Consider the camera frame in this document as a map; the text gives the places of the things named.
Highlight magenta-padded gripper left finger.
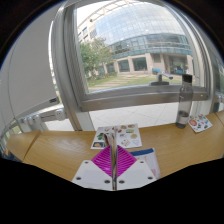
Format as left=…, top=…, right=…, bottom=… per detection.
left=71, top=144, right=114, bottom=192

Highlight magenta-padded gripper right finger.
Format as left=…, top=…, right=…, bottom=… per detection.
left=114, top=144, right=157, bottom=192

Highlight white towel with cartoon print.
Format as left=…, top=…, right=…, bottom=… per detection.
left=103, top=132, right=162, bottom=191

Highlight large sticker sheet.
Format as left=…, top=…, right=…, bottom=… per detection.
left=90, top=123, right=143, bottom=150

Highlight small sticker sheet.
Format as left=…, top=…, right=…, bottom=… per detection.
left=187, top=113, right=214, bottom=134

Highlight clear water bottle, black cap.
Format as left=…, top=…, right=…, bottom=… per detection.
left=175, top=73, right=194, bottom=130

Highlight green tree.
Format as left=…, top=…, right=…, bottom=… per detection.
left=79, top=37, right=114, bottom=83

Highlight glass office building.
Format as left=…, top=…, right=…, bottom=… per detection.
left=78, top=1, right=198, bottom=76

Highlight white wall socket rail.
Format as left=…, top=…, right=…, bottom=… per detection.
left=16, top=107, right=67, bottom=131
left=213, top=93, right=224, bottom=113

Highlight grey window handle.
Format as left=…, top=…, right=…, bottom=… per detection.
left=148, top=72, right=174, bottom=87

